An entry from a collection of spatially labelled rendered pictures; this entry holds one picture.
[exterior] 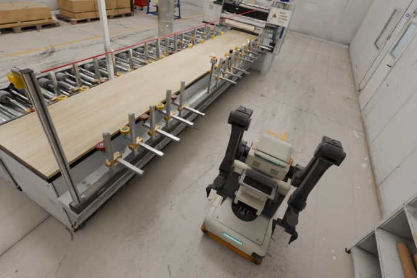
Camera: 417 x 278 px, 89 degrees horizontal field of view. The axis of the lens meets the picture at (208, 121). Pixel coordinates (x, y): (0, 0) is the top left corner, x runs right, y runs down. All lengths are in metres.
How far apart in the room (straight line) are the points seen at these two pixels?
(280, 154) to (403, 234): 1.61
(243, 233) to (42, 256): 1.74
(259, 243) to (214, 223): 0.43
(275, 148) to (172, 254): 1.46
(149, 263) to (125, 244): 0.29
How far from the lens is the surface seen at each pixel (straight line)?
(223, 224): 2.19
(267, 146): 1.34
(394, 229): 2.66
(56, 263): 2.49
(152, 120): 2.01
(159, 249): 2.35
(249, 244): 2.18
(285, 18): 5.61
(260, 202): 1.76
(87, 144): 1.94
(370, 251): 2.95
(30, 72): 1.21
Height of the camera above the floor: 2.18
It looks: 37 degrees down
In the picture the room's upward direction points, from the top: 11 degrees clockwise
